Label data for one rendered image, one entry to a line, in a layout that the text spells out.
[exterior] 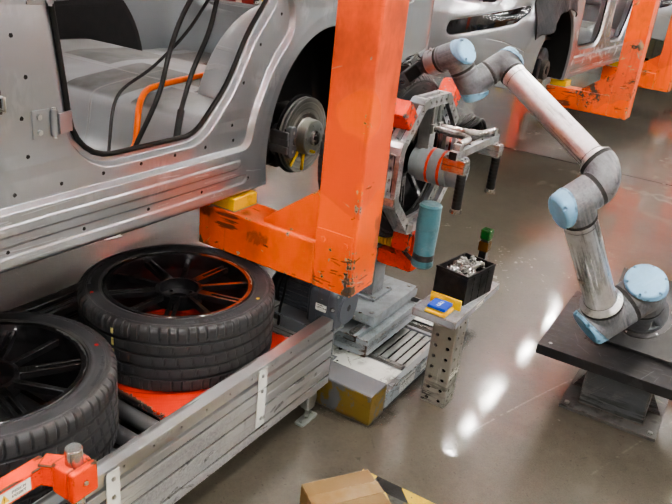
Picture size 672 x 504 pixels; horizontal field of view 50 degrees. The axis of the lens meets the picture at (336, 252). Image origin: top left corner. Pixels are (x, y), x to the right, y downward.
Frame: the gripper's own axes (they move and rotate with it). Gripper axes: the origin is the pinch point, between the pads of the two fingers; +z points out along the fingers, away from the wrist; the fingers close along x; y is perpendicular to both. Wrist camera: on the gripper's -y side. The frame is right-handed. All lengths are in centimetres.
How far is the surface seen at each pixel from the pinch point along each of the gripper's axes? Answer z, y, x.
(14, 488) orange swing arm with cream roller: -14, -183, 1
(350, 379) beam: 19, -77, -79
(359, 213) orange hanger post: -15, -59, -20
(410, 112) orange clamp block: -13.1, -11.4, -10.3
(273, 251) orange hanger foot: 24, -68, -23
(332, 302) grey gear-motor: 24, -60, -55
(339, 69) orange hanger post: -23, -41, 21
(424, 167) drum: -0.7, -5.8, -35.6
